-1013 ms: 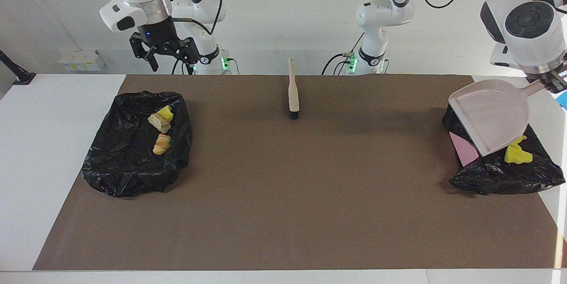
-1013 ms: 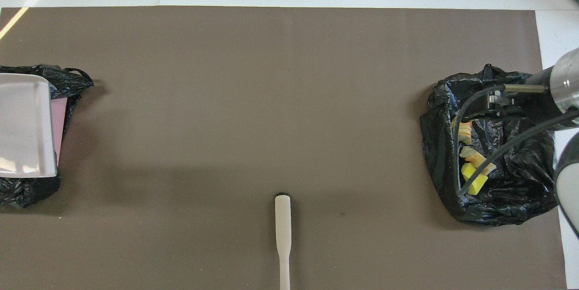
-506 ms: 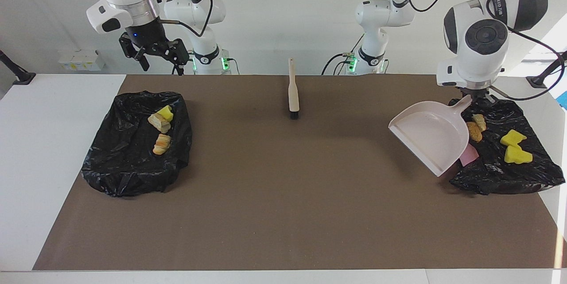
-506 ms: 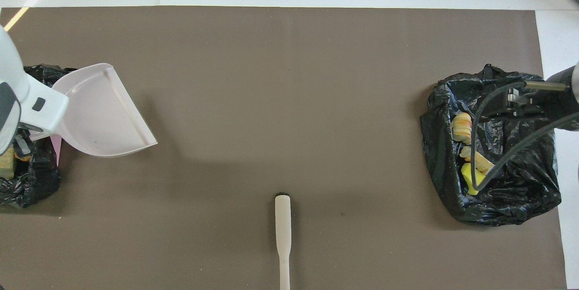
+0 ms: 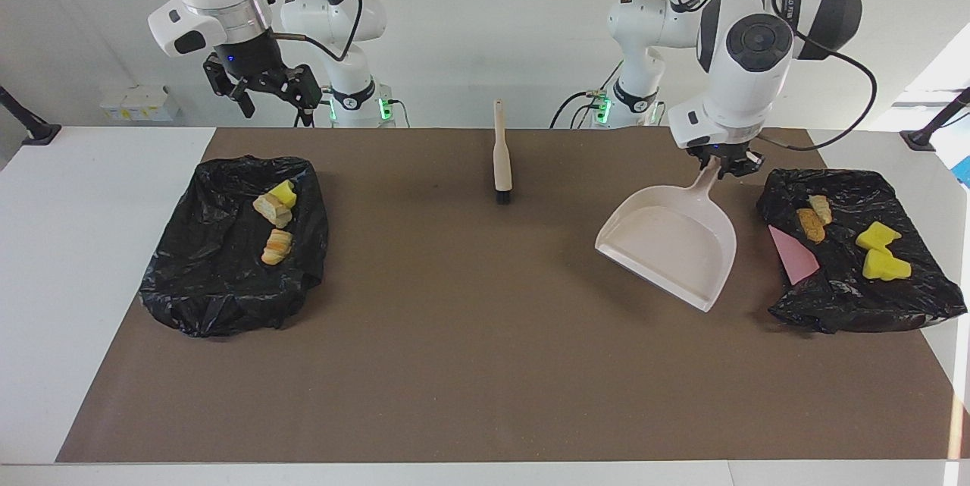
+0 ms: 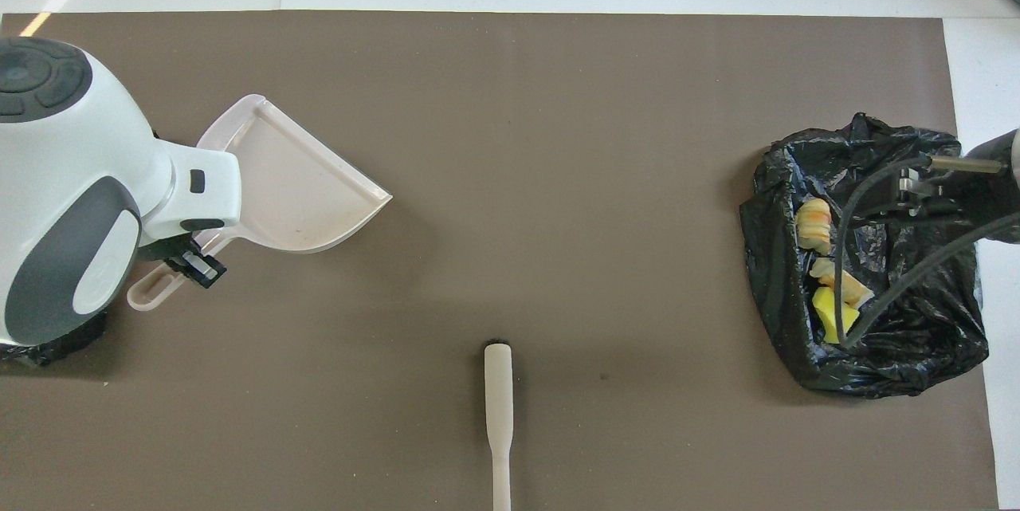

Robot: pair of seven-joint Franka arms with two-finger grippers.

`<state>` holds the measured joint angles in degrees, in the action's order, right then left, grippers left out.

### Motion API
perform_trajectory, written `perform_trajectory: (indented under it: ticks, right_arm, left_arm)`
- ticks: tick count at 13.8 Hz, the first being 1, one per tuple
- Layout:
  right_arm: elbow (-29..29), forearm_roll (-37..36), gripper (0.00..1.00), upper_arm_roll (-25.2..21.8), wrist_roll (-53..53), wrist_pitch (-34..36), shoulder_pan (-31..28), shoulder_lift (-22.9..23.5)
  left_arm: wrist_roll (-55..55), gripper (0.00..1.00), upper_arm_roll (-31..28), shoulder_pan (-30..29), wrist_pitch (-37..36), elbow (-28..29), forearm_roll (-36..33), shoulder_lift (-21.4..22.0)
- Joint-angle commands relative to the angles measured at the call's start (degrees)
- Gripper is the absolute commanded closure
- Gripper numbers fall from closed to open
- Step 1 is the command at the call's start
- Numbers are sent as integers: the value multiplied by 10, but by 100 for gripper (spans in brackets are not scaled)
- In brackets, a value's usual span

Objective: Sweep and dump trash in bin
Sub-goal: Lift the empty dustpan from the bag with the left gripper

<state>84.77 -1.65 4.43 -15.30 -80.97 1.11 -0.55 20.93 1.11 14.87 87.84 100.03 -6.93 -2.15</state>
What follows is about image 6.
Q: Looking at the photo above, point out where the beige plastic dustpan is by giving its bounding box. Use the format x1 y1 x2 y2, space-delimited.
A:
126 94 394 313

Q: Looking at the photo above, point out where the brown table mat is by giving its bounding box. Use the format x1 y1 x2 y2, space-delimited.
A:
0 10 999 511

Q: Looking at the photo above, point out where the black trash bag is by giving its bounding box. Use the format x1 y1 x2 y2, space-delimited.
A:
0 310 109 368

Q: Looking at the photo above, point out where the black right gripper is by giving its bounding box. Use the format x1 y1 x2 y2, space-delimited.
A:
899 128 1020 245

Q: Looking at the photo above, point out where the black bag lined bin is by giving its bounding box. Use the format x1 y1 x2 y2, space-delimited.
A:
738 112 991 400

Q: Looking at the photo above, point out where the beige foam rock chunk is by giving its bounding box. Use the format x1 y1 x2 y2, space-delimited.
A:
810 257 875 309

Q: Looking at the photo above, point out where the beige hand brush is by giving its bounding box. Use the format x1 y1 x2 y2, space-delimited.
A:
484 341 515 511

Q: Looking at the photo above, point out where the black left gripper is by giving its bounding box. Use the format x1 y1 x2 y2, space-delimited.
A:
137 234 229 289

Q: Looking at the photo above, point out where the striped croissant bread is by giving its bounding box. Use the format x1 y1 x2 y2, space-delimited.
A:
796 198 834 257

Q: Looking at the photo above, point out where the yellow sponge piece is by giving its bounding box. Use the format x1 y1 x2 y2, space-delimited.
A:
812 286 861 345

